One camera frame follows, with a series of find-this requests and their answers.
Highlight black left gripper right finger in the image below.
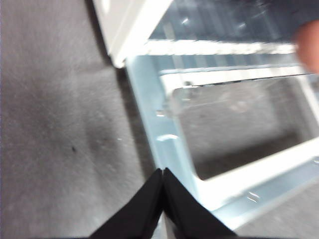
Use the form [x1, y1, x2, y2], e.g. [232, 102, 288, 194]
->
[163, 167, 237, 239]

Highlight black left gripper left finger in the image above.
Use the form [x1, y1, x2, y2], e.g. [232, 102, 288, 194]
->
[88, 168, 164, 239]

